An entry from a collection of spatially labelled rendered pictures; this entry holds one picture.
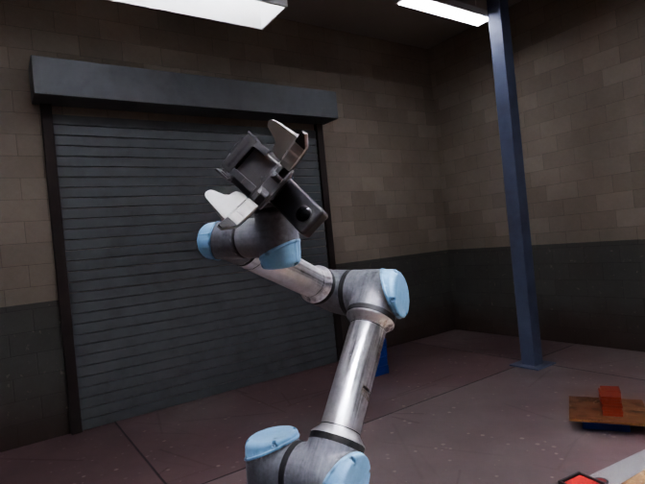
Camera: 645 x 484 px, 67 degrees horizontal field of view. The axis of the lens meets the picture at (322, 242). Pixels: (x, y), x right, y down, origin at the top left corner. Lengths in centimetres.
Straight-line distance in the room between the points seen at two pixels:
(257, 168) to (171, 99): 466
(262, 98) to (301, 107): 52
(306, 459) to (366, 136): 614
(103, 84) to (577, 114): 524
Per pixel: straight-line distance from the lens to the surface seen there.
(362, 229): 663
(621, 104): 647
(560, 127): 676
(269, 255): 85
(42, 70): 513
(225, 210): 63
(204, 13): 339
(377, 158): 698
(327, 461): 101
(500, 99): 581
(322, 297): 116
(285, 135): 63
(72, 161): 526
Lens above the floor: 155
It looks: level
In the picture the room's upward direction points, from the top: 6 degrees counter-clockwise
